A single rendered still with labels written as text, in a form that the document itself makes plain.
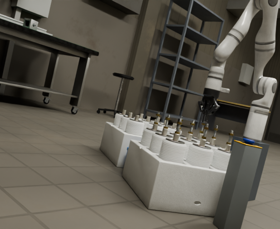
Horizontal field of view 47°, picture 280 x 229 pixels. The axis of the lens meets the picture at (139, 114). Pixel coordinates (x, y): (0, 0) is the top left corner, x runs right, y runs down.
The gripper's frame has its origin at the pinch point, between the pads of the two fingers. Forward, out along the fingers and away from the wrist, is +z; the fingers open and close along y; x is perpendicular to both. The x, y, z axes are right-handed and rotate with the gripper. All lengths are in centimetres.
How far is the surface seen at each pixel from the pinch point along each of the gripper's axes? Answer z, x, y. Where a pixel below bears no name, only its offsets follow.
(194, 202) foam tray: 30.8, -20.6, 26.5
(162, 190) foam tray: 28, -35, 24
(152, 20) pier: -129, 176, -356
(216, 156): 12.8, -10.9, 22.6
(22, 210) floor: 35, -83, 23
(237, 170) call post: 13.4, -18.7, 40.3
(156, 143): 13.7, -30.4, 7.8
